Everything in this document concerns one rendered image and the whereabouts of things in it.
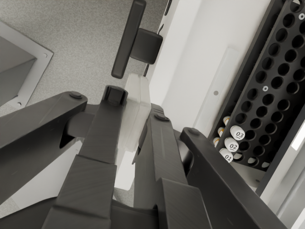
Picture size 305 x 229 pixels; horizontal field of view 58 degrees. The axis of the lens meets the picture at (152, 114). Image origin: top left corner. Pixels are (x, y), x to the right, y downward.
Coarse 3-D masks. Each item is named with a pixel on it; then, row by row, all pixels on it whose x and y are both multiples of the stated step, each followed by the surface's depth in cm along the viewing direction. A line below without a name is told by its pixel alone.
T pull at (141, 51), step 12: (144, 0) 24; (132, 12) 24; (132, 24) 24; (132, 36) 25; (144, 36) 25; (156, 36) 25; (120, 48) 25; (132, 48) 25; (144, 48) 25; (156, 48) 25; (120, 60) 25; (144, 60) 26; (120, 72) 26
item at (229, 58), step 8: (224, 56) 32; (232, 56) 32; (224, 64) 32; (232, 64) 32; (216, 72) 33; (224, 72) 33; (216, 80) 33; (224, 80) 33; (216, 88) 33; (208, 96) 34; (216, 96) 34; (208, 104) 34; (200, 112) 35; (208, 112) 34; (200, 120) 35; (208, 120) 35; (200, 128) 35
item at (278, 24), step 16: (288, 0) 25; (304, 0) 25; (272, 32) 26; (288, 32) 26; (256, 64) 28; (272, 64) 28; (256, 80) 28; (240, 96) 29; (256, 96) 29; (240, 112) 29; (224, 144) 30
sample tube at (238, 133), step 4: (228, 116) 32; (224, 120) 32; (232, 128) 29; (236, 128) 29; (240, 128) 29; (232, 132) 29; (236, 132) 28; (240, 132) 28; (244, 132) 29; (236, 136) 29; (240, 136) 29; (244, 136) 29
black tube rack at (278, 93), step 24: (264, 24) 29; (288, 24) 29; (288, 48) 27; (240, 72) 31; (264, 72) 31; (288, 72) 28; (264, 96) 31; (288, 96) 28; (216, 120) 33; (240, 120) 32; (264, 120) 29; (288, 120) 33; (240, 144) 34; (264, 144) 30; (264, 168) 32
